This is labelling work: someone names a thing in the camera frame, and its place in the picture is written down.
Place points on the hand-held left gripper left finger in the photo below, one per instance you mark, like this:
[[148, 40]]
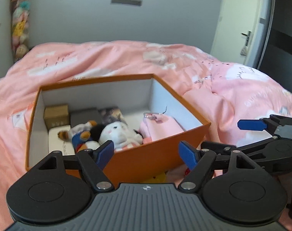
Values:
[[105, 155]]

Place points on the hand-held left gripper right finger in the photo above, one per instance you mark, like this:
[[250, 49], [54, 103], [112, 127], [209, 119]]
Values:
[[188, 155]]

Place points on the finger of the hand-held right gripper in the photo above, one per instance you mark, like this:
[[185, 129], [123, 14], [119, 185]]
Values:
[[223, 147], [250, 124]]

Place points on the white plush toy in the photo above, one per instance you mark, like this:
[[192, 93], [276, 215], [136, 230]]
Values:
[[117, 132]]

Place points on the brown plush toy blue outfit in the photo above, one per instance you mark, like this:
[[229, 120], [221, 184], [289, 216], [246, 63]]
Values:
[[81, 137]]

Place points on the light pink pouch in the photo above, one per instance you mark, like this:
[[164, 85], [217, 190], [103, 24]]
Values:
[[160, 127]]

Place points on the orange cardboard box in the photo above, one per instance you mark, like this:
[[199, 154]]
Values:
[[146, 158]]

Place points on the yellow item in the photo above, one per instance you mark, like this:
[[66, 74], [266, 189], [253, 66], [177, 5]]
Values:
[[155, 178]]

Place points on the small white box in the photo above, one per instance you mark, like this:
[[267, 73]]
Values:
[[55, 142]]

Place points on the small brown cardboard box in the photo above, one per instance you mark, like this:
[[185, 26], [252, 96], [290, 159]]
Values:
[[57, 115]]

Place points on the dark glossy cabinet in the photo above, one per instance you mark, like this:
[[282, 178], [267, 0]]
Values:
[[283, 41]]

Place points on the pink printed blanket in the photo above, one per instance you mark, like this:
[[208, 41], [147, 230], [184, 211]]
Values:
[[112, 57]]

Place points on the white door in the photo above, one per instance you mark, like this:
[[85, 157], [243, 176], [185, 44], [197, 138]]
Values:
[[235, 12]]

